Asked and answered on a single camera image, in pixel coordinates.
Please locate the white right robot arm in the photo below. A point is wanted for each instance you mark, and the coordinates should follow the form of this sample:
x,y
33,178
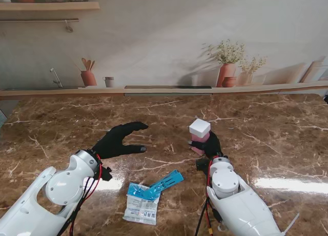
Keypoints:
x,y
235,197

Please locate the beige vase with flowers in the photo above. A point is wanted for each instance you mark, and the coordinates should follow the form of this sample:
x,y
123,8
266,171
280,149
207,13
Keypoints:
x,y
244,78

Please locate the black edge object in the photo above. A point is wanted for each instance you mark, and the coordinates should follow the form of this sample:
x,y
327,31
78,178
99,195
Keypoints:
x,y
326,98

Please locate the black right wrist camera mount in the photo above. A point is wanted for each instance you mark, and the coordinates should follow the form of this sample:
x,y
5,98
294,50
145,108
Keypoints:
x,y
202,165

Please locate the blue plastic bag clip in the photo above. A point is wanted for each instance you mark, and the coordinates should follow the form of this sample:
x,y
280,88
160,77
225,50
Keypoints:
x,y
164,184

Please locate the wooden wall shelf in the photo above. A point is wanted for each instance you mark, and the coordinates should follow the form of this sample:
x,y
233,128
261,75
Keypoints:
x,y
51,6

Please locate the clear bottle with pink seasoning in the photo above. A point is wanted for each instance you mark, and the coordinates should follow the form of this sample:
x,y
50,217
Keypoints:
x,y
200,142

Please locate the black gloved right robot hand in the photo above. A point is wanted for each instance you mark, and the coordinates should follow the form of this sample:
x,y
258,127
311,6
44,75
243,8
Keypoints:
x,y
208,145

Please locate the wooden cutting boards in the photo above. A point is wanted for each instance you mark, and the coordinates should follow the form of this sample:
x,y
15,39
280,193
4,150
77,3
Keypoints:
x,y
311,71

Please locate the grey blue edge object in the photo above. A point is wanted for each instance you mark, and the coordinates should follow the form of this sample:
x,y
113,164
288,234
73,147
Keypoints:
x,y
2,118

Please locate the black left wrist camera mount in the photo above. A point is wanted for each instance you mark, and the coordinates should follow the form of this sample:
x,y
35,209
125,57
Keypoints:
x,y
106,173

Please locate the white and blue seasoning bag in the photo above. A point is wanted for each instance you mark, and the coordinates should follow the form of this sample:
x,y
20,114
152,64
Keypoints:
x,y
142,207

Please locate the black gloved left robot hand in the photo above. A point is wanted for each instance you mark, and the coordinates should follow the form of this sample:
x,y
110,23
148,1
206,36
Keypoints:
x,y
115,143

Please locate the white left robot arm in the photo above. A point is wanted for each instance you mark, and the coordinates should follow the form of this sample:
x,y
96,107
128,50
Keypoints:
x,y
46,195

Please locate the white square bottle cap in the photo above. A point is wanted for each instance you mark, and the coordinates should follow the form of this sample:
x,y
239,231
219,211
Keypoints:
x,y
200,127

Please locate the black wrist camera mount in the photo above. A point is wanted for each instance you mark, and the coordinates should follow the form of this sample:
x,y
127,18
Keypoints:
x,y
106,173
202,165

